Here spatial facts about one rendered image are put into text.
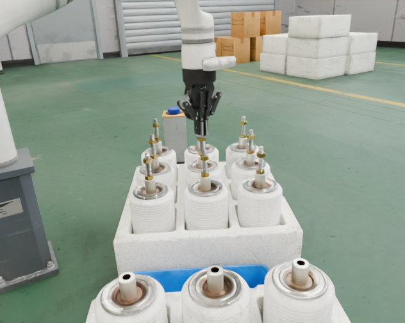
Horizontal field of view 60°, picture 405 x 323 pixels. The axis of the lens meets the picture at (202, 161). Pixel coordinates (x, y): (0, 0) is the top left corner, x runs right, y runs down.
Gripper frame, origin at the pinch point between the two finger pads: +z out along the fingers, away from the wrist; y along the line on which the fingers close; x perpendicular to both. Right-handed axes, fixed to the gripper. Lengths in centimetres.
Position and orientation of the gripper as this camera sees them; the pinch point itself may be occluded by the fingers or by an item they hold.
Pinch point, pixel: (201, 127)
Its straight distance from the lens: 83.8
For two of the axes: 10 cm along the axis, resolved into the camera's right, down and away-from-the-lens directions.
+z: 0.4, 9.2, 3.9
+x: 7.4, 2.4, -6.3
